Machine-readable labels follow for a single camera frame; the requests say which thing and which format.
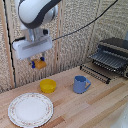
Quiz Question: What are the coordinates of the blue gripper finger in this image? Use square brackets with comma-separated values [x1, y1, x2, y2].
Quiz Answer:
[30, 60, 36, 69]
[39, 56, 46, 63]

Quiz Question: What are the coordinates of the black cable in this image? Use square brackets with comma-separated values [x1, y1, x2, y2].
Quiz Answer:
[51, 0, 120, 42]

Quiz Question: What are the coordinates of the yellow bowl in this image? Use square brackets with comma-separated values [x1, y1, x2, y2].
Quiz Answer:
[39, 78, 58, 94]

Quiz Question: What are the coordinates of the black oven rack tray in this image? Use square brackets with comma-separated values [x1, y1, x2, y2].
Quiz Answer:
[79, 63, 112, 85]

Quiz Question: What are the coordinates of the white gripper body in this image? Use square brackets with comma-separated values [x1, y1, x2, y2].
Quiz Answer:
[12, 35, 54, 61]

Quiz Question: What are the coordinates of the white floral rim plate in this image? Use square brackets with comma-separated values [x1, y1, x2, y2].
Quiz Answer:
[7, 92, 54, 128]

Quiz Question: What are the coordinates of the black dish rack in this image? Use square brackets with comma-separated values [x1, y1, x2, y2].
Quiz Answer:
[89, 37, 128, 80]

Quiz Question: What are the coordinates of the blue mug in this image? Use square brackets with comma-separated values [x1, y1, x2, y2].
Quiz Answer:
[72, 75, 92, 95]

